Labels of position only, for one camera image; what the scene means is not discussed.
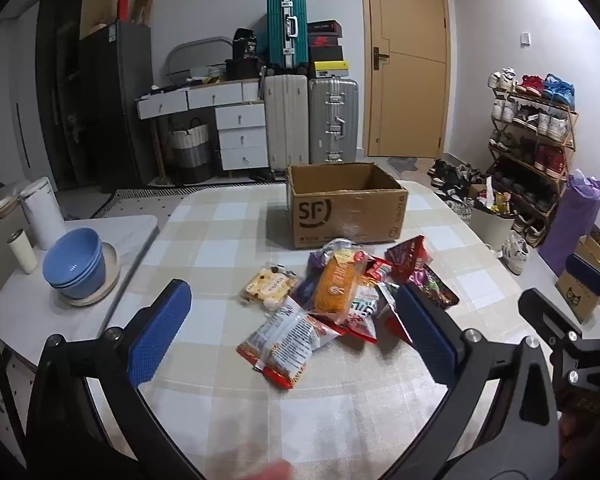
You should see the white cylindrical container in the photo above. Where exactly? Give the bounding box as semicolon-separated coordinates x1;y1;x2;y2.
19;176;66;251

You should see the pile of dark shoes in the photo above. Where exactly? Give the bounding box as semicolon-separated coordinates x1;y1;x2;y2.
427;159;486;211

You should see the brown cardboard piece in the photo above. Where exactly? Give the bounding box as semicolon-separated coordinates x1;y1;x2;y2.
131;0;155;28

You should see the wooden shoe rack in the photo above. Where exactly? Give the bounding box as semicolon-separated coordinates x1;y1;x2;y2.
485;87;578;246

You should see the white dresser with drawers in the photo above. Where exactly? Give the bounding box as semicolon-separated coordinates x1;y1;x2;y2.
135;80;271;173

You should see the purple silver snack packet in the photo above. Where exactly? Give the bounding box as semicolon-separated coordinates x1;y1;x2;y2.
307;237;363;273

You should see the cardboard box with cat face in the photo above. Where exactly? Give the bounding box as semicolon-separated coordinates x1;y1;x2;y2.
555;237;600;323

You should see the yellow black shoebox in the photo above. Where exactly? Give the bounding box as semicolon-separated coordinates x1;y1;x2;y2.
312;60;351;80

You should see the yellow cookie packet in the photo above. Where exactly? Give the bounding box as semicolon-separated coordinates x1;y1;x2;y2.
240;266;301;311

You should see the white bin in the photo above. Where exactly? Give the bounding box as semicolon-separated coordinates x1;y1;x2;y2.
467;205;516;251

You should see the grey round dish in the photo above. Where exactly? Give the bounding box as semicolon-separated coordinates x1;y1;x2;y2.
0;180;31;218

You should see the wooden door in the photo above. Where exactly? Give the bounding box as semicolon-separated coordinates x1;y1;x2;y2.
359;0;451;158

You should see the shoe rack with shoes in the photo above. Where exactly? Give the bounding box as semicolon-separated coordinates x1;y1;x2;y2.
487;67;578;246

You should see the pair of white sneakers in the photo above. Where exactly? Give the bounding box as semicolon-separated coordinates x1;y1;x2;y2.
500;237;531;276

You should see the patterned floor rug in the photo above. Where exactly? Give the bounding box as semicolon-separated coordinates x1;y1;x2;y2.
92;180;291;221

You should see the woven laundry basket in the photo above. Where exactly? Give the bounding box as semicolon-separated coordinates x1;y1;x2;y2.
167;117;212;183

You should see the black printed bag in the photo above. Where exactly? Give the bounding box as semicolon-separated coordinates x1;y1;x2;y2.
231;27;259;61

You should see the black pouch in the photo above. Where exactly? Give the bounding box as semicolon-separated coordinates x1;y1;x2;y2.
224;57;261;81

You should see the teal suitcase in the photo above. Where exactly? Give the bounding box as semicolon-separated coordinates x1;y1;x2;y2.
266;0;309;73

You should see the dark maroon snack packet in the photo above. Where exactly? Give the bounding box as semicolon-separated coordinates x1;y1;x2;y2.
405;265;461;308

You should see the black cabinet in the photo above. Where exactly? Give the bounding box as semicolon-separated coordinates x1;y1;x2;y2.
35;0;88;191

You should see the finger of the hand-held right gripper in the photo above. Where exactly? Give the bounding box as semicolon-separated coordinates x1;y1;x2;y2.
517;287;586;386
565;254;600;341

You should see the silver suitcase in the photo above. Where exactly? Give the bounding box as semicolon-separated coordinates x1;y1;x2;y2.
308;77;360;165

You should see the white marble side table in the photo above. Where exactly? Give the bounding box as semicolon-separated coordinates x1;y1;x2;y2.
0;214;161;376

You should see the brown cardboard box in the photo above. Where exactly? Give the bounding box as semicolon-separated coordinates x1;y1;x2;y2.
285;161;410;250

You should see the white sliding door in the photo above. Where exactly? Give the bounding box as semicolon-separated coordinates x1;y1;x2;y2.
0;5;56;191

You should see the white tumbler cup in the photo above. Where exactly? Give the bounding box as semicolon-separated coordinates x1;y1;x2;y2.
7;229;38;275

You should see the dark grey refrigerator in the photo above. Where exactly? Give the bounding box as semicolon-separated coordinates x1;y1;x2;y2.
77;21;153;193

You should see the red triangular snack bag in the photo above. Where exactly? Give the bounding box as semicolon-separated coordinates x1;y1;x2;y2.
384;235;433;286

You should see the large flat cardboard box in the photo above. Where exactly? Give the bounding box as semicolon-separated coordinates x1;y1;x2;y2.
80;0;116;41

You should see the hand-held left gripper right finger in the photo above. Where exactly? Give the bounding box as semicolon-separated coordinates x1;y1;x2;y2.
380;282;563;480

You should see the bundle of colourful packets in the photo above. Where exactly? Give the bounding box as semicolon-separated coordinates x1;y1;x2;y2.
472;177;516;218

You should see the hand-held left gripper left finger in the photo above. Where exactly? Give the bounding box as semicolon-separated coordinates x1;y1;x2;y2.
27;279;206;480

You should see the purple bag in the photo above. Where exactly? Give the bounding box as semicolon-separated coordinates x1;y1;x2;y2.
537;170;600;273

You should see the orange snack packet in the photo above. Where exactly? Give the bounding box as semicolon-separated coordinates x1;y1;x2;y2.
312;250;368;323

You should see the white suitcase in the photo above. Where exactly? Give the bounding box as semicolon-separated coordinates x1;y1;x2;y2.
262;74;310;173

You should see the grey oval mirror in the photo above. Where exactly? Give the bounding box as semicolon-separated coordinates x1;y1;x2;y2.
165;36;233;86

